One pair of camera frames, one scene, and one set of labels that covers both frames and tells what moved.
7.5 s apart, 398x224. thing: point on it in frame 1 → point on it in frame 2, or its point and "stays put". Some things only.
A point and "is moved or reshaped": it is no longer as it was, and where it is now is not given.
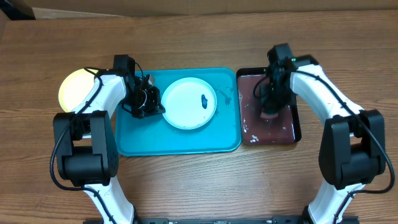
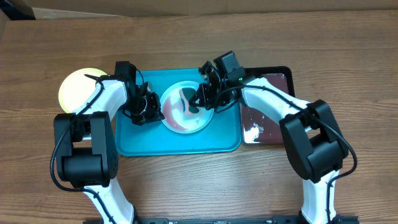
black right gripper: x=267 y=103 → x=203 y=93
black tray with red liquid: x=257 y=129 stays put
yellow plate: x=75 y=89 stays put
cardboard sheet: x=45 y=9 stays put
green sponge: x=269 y=113 is moved or reshaped
